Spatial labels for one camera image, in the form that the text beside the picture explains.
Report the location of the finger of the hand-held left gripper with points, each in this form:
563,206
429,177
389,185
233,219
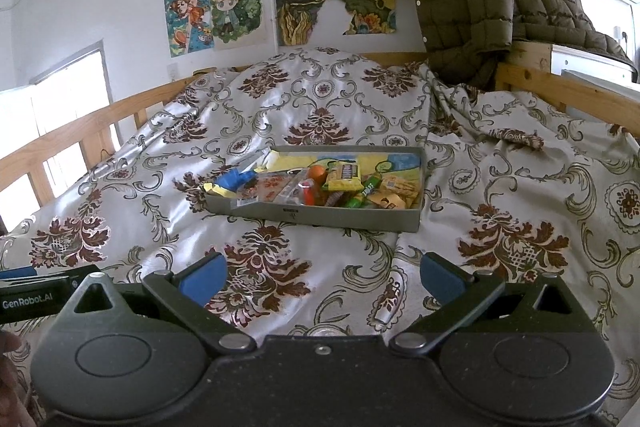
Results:
17,273
82,274

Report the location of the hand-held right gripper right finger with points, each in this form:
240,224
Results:
440,279

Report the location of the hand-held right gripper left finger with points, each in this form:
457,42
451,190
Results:
202,279

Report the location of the yellow biscuit packet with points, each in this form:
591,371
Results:
400,184
390,201

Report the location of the green snack tube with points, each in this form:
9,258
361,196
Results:
367,192

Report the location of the clear snack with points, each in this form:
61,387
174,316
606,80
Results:
295,184

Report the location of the orange red snack tube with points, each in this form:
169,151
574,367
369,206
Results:
308,194

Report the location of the yellow snack packet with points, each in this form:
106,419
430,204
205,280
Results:
342,174

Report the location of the orange round snack ball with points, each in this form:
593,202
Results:
316,173

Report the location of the person's left hand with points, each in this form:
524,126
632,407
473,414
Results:
7,387

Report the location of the bright window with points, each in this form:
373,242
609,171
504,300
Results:
65,107

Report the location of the floral patterned blanket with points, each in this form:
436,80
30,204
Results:
350,107

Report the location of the white cabinet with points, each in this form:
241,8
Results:
585,59

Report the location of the white wall switch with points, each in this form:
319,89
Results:
173,72

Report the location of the wooden bed frame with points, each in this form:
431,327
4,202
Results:
575,99

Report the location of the girl with fish wall poster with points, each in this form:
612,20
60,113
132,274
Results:
187,19

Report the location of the blond character wall poster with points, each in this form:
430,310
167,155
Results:
232,9

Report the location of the torn swirly wall poster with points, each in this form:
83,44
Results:
300,2

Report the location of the white wall socket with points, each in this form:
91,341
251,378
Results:
620,35

